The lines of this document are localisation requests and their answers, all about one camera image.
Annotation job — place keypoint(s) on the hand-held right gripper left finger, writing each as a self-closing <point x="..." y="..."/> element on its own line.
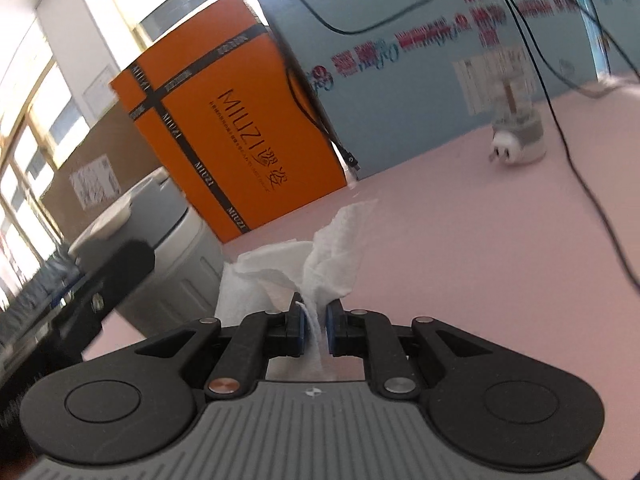
<point x="300" y="326"/>

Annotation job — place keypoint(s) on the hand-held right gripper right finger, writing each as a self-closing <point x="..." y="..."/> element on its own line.
<point x="331" y="328"/>

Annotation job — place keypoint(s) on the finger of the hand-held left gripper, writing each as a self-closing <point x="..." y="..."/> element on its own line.
<point x="120" y="262"/>

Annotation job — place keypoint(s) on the grey white lidded container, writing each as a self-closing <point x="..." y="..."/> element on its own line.
<point x="172" y="260"/>

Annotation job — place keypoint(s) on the white paper tissue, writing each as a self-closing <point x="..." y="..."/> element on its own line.
<point x="330" y="255"/>

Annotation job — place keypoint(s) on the brown cardboard box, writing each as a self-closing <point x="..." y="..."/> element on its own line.
<point x="65" y="195"/>

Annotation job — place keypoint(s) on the large glass window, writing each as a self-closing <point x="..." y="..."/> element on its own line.
<point x="20" y="160"/>

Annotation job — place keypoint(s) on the orange box with black bands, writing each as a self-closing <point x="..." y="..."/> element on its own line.
<point x="220" y="110"/>

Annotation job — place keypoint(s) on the light blue cardboard box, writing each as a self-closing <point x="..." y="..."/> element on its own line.
<point x="410" y="90"/>
<point x="620" y="15"/>

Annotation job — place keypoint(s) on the small clear jar grey base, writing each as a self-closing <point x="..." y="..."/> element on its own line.
<point x="520" y="135"/>

